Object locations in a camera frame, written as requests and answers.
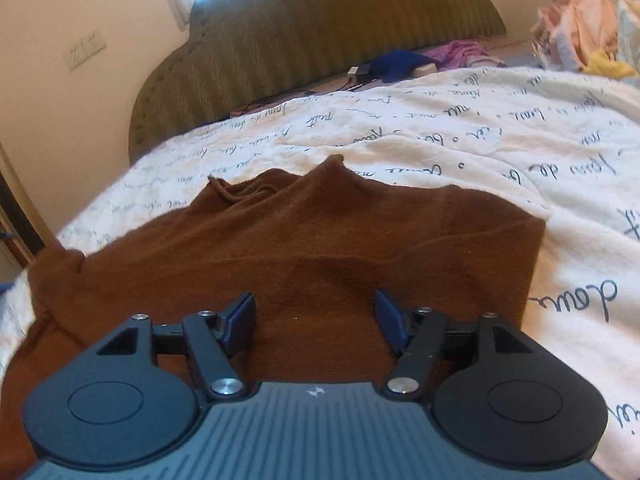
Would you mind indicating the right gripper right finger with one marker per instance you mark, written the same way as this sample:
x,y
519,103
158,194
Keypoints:
x,y
491,391

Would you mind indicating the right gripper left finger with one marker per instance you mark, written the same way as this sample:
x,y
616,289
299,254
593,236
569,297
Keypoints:
x,y
140,390

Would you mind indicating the brown knit sweater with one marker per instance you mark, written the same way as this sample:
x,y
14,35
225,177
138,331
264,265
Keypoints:
x,y
313,250

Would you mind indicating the pile of pastel clothes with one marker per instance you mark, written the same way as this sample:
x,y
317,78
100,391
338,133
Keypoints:
x,y
592,37

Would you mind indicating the white script-print bedspread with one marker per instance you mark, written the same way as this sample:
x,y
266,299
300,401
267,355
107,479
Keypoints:
x,y
562,147

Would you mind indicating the purple garment on bed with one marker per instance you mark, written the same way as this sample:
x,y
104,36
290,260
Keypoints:
x,y
462,54

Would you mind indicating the blue cloth on bed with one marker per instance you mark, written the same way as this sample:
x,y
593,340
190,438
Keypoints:
x,y
398,65

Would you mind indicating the small black device on bed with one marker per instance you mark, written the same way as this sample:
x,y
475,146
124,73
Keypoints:
x,y
360,74

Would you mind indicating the olive green padded headboard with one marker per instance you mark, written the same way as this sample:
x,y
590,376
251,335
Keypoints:
x,y
242,51

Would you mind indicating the white wall socket plate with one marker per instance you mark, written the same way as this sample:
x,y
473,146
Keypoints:
x,y
83,49

